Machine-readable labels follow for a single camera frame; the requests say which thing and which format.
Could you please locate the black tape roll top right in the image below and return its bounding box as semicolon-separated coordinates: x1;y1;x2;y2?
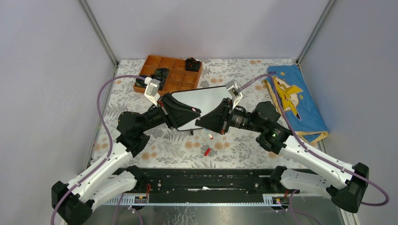
185;57;202;72

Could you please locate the black tape roll lower middle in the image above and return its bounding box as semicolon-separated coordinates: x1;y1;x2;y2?
159;79;166;90

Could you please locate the black tape roll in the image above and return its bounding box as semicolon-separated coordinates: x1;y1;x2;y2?
135;78;147;88
185;57;202;72
159;79;166;90
152;67;169;81

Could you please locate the aluminium frame post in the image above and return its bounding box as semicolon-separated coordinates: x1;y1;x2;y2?
77;0;119;67
296;0;337;65

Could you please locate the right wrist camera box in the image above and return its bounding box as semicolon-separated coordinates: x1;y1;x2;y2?
226;81;243;109

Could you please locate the small black-framed whiteboard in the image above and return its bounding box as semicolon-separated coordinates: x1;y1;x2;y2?
171;85;231;131

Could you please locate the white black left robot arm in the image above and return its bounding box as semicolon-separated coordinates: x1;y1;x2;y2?
51;93;201;225

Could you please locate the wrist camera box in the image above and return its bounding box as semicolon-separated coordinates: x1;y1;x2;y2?
226;81;243;109
144;77;161;106

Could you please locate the black tape roll left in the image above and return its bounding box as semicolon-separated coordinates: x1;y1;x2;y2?
135;78;147;88

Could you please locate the floral patterned table mat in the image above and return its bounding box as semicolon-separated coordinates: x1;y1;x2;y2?
89;59;301;168

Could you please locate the black tape roll upper middle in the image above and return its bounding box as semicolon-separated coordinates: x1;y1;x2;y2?
152;67;169;81

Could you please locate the left aluminium frame post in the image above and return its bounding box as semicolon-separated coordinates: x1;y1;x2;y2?
77;0;119;67

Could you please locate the right aluminium frame post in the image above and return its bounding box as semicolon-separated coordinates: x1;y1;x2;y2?
296;0;337;65

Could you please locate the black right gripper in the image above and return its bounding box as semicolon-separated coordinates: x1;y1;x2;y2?
195;97;264;135

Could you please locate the blue yellow cartoon cloth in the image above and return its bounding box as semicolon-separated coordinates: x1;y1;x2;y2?
262;65;329;144

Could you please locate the orange compartment tray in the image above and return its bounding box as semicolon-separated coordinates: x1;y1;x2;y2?
139;55;203;95

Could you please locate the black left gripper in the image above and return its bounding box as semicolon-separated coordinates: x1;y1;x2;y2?
138;92;201;134

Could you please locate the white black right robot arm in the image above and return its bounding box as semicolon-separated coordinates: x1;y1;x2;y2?
195;98;369;213

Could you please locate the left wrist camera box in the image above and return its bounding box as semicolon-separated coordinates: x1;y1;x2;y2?
144;77;161;106

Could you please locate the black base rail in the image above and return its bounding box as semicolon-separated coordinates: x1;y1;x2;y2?
106;168;291;206

